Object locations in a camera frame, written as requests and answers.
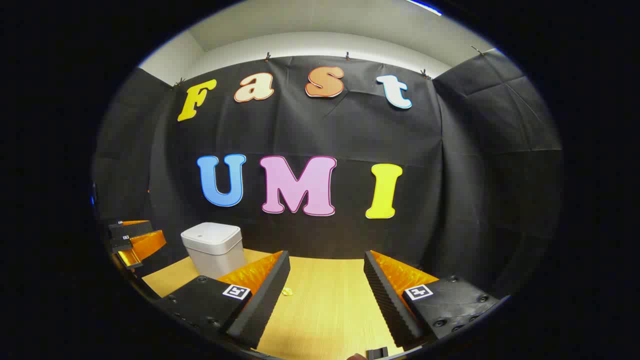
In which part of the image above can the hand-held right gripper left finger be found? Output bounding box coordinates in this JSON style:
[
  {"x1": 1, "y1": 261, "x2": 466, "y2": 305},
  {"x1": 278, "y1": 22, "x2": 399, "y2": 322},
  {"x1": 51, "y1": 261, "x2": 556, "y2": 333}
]
[{"x1": 150, "y1": 250, "x2": 291, "y2": 351}]

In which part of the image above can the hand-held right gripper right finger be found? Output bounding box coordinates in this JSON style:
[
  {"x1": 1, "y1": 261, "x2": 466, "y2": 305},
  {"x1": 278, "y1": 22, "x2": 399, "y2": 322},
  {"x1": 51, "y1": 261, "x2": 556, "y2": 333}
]
[{"x1": 363, "y1": 250, "x2": 501, "y2": 351}]

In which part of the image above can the white desktop garbage bin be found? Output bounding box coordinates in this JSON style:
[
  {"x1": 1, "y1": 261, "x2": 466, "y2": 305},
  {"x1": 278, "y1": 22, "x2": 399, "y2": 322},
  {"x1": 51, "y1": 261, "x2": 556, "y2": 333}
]
[{"x1": 180, "y1": 222, "x2": 247, "y2": 280}]

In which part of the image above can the black backdrop cloth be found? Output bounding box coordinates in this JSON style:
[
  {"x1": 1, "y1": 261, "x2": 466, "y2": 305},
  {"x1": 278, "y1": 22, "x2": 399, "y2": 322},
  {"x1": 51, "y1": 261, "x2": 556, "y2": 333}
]
[{"x1": 92, "y1": 50, "x2": 565, "y2": 301}]

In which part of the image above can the ceiling light strip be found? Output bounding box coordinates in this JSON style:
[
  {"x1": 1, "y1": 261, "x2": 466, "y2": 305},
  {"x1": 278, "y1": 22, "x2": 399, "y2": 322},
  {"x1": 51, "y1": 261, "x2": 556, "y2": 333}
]
[{"x1": 405, "y1": 0, "x2": 443, "y2": 17}]

